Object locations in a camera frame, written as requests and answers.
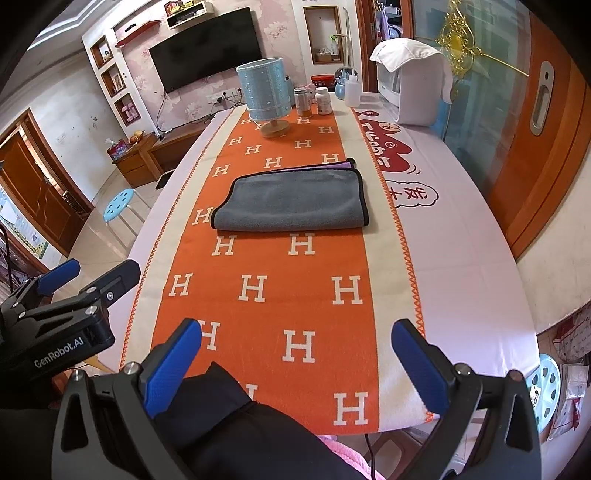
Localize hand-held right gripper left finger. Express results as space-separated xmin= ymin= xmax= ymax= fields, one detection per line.
xmin=51 ymin=318 xmax=204 ymax=480

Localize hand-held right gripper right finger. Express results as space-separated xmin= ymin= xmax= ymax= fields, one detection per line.
xmin=390 ymin=318 xmax=542 ymax=480

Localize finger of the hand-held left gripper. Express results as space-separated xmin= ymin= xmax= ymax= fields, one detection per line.
xmin=0 ymin=258 xmax=81 ymax=320
xmin=18 ymin=259 xmax=141 ymax=331

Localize grey towel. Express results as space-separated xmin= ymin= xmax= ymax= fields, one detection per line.
xmin=211 ymin=158 xmax=371 ymax=232

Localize blue plastic stool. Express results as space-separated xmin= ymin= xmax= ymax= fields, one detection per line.
xmin=102 ymin=188 xmax=153 ymax=252

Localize person's black jacket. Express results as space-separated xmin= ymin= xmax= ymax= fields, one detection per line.
xmin=152 ymin=362 xmax=352 ymax=480

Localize wooden room door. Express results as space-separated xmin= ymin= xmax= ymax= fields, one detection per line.
xmin=0 ymin=108 xmax=95 ymax=273

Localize orange printed blanket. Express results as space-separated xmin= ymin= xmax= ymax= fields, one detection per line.
xmin=119 ymin=105 xmax=435 ymax=437

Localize pink cloth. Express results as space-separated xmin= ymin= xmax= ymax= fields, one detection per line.
xmin=321 ymin=436 xmax=370 ymax=480

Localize wooden television cabinet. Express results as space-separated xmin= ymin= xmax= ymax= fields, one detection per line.
xmin=111 ymin=121 xmax=218 ymax=188

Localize teal plastic stool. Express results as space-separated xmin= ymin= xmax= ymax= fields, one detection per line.
xmin=526 ymin=353 xmax=561 ymax=435

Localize white printed tablecloth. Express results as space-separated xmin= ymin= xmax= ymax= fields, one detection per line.
xmin=117 ymin=92 xmax=541 ymax=437

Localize pile of paper packets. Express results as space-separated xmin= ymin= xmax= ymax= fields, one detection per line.
xmin=549 ymin=305 xmax=591 ymax=439

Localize wooden glass sliding door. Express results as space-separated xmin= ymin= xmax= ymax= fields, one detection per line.
xmin=413 ymin=0 xmax=591 ymax=259

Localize blue table lamp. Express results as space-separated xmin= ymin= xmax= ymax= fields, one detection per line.
xmin=236 ymin=57 xmax=293 ymax=138

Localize white countertop appliance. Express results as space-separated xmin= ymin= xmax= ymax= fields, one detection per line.
xmin=375 ymin=65 xmax=446 ymax=127

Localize white plastic bottle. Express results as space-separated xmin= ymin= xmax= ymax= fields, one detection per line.
xmin=344 ymin=69 xmax=362 ymax=108

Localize white cloth cover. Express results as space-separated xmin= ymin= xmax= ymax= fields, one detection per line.
xmin=369 ymin=39 xmax=458 ymax=102

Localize gold door ornament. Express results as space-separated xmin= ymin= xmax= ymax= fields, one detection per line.
xmin=436 ymin=0 xmax=532 ymax=81

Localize wooden wall niche shelves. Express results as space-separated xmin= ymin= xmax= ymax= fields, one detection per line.
xmin=90 ymin=34 xmax=141 ymax=123

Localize red wall shelf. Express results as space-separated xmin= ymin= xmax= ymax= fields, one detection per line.
xmin=115 ymin=21 xmax=162 ymax=48

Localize black wall television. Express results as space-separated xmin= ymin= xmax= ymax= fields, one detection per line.
xmin=150 ymin=7 xmax=264 ymax=94

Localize white wall shelf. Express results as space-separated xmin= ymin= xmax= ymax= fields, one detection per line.
xmin=166 ymin=0 xmax=208 ymax=29

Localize silver door handle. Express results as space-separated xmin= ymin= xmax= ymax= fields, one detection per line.
xmin=529 ymin=61 xmax=555 ymax=136

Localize wooden framed wall niche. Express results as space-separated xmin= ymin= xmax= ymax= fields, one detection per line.
xmin=303 ymin=6 xmax=342 ymax=65

